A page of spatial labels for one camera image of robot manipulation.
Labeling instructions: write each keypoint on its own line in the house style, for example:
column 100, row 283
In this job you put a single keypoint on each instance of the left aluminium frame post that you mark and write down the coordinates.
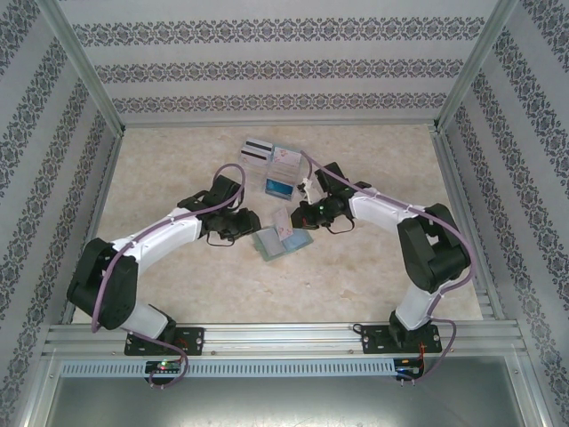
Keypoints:
column 84, row 66

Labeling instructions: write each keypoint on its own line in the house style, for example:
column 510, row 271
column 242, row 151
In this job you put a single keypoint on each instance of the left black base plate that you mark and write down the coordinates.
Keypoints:
column 195, row 340

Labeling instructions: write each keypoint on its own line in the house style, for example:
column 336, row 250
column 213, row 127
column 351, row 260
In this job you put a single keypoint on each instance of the aluminium side rail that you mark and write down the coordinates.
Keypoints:
column 95, row 222
column 450, row 178

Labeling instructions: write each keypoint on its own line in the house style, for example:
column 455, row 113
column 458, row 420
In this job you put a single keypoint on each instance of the right aluminium side rail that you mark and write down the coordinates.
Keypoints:
column 450, row 178

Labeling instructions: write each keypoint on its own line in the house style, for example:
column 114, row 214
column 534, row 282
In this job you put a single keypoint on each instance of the dark blue card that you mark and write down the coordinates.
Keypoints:
column 279, row 187

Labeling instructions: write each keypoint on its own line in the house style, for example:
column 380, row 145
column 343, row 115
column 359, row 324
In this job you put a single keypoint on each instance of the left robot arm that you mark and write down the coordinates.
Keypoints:
column 155, row 236

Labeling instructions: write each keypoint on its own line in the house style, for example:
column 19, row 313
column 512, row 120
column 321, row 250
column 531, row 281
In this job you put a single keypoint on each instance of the right aluminium frame post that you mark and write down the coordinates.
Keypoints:
column 475, row 66

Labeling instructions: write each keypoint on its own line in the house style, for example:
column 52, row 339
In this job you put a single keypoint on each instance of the pale blue card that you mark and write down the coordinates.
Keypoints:
column 297, row 242

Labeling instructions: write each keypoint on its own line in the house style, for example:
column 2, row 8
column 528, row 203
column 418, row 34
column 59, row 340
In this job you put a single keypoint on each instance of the circuit board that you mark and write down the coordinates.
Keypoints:
column 409, row 371
column 164, row 367

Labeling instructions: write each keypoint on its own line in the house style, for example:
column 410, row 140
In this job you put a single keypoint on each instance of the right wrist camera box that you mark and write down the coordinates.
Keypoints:
column 309, row 189

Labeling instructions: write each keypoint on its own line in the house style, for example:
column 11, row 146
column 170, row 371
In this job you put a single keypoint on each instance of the right circuit board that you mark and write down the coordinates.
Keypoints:
column 409, row 371

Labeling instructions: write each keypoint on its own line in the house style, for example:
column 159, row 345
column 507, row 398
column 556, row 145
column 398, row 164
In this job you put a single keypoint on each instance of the left circuit board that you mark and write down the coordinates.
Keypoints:
column 164, row 367

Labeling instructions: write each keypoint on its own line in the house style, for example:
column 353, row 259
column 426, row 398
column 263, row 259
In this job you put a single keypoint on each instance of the clear acrylic card stand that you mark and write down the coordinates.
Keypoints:
column 284, row 172

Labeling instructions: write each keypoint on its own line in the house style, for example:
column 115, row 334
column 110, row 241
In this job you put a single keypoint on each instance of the white card black stripe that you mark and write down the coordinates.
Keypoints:
column 257, row 146
column 252, row 158

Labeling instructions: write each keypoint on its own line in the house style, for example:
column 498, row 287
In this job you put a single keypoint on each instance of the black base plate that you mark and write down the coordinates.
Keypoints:
column 195, row 340
column 371, row 340

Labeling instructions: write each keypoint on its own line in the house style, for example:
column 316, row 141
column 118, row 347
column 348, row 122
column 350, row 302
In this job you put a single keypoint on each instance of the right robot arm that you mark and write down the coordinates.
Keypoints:
column 431, row 249

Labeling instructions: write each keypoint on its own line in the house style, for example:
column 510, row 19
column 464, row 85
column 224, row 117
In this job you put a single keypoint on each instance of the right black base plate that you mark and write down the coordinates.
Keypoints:
column 371, row 340

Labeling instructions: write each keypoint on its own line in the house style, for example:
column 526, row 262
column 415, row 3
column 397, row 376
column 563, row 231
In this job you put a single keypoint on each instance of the aluminium front rail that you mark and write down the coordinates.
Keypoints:
column 284, row 340

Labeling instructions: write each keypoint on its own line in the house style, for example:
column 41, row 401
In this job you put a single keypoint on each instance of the left aluminium side rail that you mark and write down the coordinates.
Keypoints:
column 95, row 222

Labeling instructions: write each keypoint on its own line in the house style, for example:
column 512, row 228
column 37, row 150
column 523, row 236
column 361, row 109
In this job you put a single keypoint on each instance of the green leather card holder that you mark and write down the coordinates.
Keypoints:
column 266, row 244

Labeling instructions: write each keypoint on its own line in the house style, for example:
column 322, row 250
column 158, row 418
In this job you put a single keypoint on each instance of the aluminium frame post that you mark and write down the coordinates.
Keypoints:
column 84, row 66
column 475, row 66

